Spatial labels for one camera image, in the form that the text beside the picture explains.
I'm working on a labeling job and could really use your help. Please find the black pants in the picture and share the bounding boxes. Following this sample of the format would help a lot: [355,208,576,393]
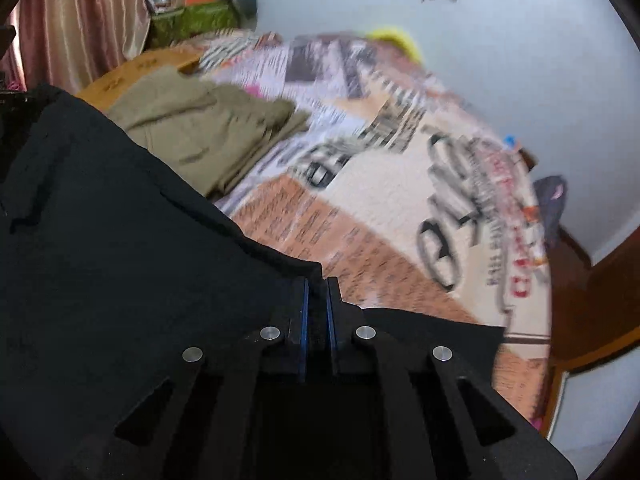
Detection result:
[0,84,507,480]

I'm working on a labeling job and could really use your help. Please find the printed bed blanket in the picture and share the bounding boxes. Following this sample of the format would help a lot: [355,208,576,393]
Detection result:
[200,32,551,417]

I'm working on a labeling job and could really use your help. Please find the grey bag on floor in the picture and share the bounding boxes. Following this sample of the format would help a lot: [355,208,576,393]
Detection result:
[534,174,567,248]

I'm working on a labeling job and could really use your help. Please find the folded olive green pants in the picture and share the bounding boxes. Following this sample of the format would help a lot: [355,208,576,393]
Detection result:
[106,66,309,198]

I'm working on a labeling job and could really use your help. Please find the wooden lap board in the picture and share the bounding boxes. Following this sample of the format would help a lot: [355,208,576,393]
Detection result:
[75,46,202,112]

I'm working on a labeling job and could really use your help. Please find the yellow pillow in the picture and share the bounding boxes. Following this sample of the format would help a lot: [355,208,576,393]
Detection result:
[366,27,423,64]

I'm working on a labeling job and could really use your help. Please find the green storage bag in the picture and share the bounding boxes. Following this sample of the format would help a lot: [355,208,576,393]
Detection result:
[148,0,240,49]

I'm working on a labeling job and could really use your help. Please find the striped pink curtain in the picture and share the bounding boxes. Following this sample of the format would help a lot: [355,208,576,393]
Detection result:
[1,0,150,93]

